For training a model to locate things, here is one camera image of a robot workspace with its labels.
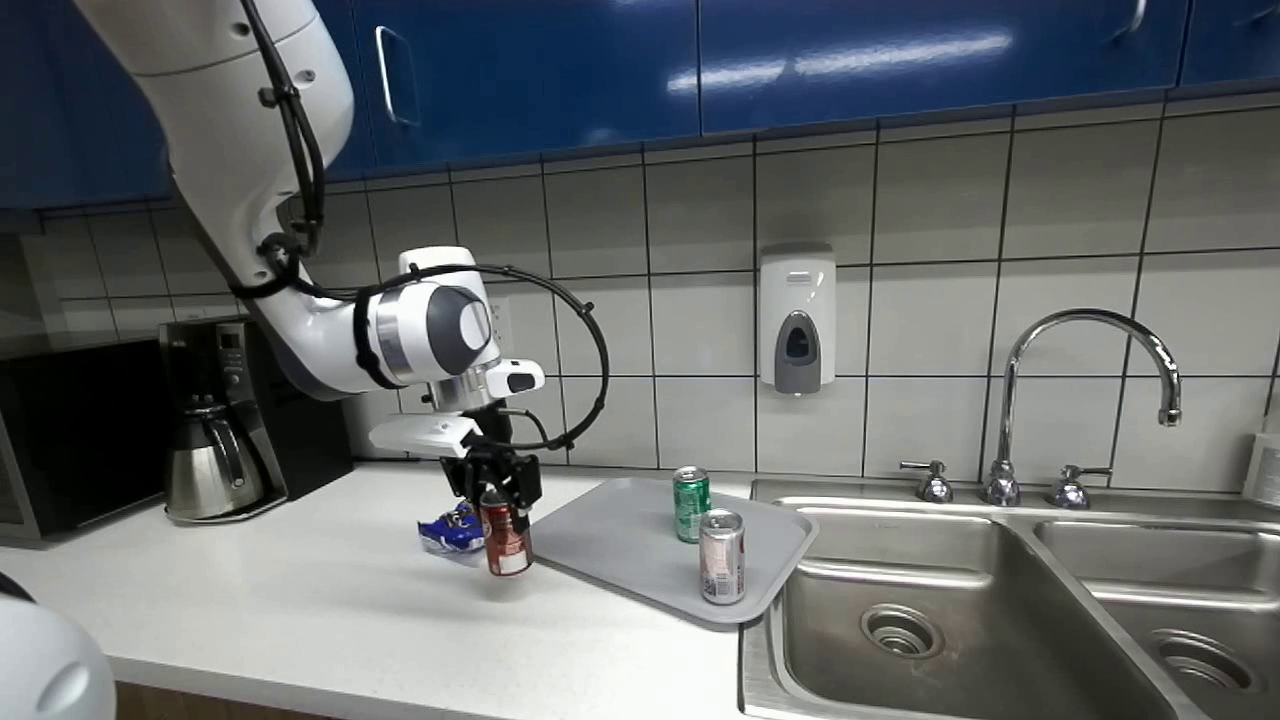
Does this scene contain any green soda can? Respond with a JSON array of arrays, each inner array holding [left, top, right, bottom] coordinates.
[[670, 465, 711, 545]]

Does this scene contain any steel coffee maker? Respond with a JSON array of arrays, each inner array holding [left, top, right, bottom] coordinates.
[[160, 316, 354, 526]]

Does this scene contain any red soda can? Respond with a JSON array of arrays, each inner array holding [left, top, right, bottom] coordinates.
[[478, 486, 530, 577]]

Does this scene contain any silver pink soda can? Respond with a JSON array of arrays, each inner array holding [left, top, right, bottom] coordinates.
[[699, 508, 744, 605]]

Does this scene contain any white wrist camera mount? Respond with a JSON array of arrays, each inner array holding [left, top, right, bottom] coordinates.
[[366, 410, 477, 461]]

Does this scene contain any white soap dispenser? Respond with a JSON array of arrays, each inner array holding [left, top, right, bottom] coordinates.
[[759, 248, 835, 396]]

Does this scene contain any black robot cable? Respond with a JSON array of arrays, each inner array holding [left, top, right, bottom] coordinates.
[[224, 0, 616, 457]]

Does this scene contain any blue snack bag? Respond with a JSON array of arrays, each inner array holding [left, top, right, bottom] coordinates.
[[415, 499, 484, 558]]

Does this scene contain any black microwave oven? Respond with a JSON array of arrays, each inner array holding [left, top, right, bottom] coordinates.
[[0, 339, 172, 546]]

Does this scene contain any grey plastic tray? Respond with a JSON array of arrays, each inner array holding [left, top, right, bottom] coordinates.
[[530, 481, 815, 628]]

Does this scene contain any chrome sink faucet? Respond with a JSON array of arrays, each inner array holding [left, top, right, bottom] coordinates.
[[894, 302, 1187, 510]]

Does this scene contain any stainless steel double sink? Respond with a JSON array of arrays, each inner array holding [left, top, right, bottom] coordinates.
[[739, 483, 1280, 720]]

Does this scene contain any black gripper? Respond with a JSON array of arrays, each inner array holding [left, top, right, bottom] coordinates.
[[442, 405, 542, 520]]

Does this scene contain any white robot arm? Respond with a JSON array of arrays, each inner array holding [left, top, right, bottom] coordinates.
[[70, 0, 542, 523]]

